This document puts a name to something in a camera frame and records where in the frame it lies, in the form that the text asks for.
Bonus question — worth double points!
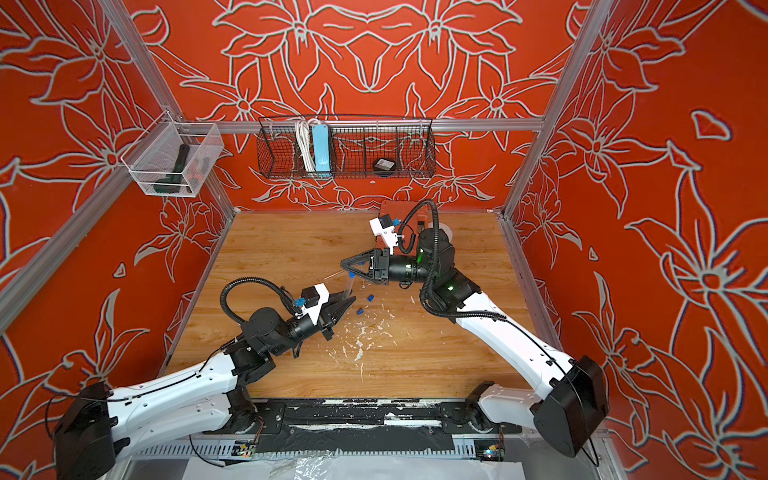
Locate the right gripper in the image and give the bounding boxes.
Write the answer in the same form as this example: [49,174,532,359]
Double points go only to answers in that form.
[343,255,437,293]

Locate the glass test tube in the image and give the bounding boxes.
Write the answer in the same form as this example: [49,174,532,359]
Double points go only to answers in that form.
[323,270,355,298]

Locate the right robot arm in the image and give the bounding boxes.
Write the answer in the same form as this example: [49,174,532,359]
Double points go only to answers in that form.
[340,200,609,461]

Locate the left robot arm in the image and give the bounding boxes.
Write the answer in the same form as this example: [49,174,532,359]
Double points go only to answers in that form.
[50,276,356,479]

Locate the orange tool case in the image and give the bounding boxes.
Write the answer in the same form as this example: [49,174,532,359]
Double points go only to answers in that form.
[379,200,432,240]

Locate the small black device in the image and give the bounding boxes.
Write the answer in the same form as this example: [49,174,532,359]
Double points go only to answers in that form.
[373,158,397,176]

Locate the light blue box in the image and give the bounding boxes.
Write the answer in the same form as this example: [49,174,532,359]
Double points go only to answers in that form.
[312,124,331,176]

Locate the dark green tool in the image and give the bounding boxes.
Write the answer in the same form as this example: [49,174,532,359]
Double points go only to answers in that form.
[153,143,190,194]

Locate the clear acrylic box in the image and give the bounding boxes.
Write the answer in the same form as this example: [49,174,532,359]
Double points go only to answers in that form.
[120,111,224,198]

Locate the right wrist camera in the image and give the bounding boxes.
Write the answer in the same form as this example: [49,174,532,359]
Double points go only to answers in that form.
[369,214,400,255]

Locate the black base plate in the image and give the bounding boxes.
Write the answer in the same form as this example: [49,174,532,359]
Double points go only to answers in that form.
[202,399,522,459]

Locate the black wire basket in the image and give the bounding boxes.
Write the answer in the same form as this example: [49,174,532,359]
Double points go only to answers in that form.
[256,115,437,180]

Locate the white cable bundle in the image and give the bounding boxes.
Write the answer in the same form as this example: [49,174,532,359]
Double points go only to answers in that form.
[296,119,316,175]

